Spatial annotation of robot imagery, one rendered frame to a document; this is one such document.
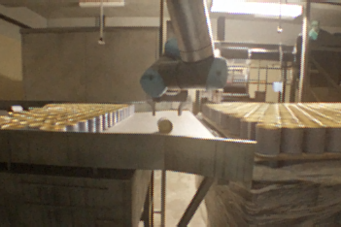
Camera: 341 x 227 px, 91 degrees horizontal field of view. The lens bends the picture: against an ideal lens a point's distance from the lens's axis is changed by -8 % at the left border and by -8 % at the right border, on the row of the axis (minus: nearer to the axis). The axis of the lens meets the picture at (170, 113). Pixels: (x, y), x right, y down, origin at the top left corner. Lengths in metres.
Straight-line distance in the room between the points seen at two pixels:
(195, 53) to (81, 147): 0.36
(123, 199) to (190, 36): 0.45
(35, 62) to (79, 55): 0.84
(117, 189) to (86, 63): 3.09
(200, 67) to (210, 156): 0.20
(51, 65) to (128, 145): 3.44
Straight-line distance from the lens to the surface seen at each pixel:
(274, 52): 4.13
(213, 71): 0.41
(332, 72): 5.34
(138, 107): 1.67
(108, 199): 0.58
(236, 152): 0.44
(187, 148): 0.44
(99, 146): 0.50
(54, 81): 3.78
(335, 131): 0.67
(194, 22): 0.38
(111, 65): 3.35
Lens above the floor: 1.26
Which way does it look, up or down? 6 degrees down
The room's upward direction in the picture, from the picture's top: 1 degrees clockwise
